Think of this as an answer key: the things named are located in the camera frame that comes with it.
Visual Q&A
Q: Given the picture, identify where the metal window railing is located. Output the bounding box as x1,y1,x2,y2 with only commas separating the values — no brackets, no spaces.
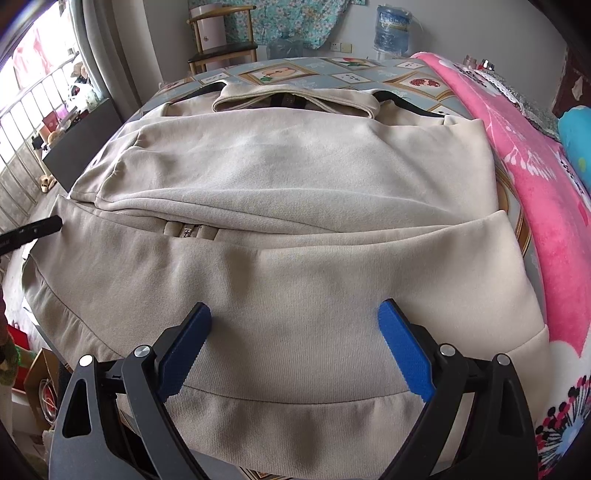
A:
0,52,83,227

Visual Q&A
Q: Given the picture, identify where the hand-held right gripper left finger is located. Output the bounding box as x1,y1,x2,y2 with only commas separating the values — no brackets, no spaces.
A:
48,302,213,480

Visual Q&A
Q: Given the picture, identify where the blue water jug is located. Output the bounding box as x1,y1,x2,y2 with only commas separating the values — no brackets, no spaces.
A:
373,4,413,57

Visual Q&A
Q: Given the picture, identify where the wooden chair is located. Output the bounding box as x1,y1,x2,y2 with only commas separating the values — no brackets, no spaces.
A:
186,4,258,75

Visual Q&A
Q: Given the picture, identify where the open cardboard box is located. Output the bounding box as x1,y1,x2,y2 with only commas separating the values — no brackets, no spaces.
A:
23,348,61,432

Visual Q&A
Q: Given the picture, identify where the blue pillow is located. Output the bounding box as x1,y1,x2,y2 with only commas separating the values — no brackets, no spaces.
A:
556,105,591,185

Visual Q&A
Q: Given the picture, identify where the dark grey cabinet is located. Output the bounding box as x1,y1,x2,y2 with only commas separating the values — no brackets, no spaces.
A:
42,98,123,183

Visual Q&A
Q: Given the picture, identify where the patterned blue tablecloth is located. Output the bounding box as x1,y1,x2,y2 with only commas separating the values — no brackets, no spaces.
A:
139,56,548,333

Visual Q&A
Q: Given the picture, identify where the cream zip-up jacket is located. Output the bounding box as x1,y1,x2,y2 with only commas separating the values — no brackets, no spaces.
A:
22,82,552,474

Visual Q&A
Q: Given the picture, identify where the grey curtain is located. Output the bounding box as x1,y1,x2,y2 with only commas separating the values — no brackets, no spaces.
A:
81,0,143,121

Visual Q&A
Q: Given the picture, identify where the pink floral blanket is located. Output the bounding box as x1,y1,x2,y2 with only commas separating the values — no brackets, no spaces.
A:
410,52,591,480

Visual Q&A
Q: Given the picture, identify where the window sill clutter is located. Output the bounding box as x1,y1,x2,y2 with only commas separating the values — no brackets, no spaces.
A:
28,60,103,153

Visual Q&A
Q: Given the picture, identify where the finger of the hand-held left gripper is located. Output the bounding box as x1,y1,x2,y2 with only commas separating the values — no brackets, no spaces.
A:
0,216,64,256

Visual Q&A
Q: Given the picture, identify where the grey lace-trimmed cloth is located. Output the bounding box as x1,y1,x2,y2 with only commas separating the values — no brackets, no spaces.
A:
455,60,561,137

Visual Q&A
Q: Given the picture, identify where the white cylindrical box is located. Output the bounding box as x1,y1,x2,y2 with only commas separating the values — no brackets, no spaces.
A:
189,4,228,54

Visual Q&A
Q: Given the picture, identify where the red box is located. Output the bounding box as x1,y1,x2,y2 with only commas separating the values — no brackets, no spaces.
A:
7,323,31,352

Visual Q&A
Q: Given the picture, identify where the teal floral hanging cloth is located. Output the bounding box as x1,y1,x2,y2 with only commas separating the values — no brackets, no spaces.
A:
252,0,370,51

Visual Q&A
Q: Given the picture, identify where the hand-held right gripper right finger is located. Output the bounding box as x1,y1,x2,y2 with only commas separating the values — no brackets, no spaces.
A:
378,299,539,480

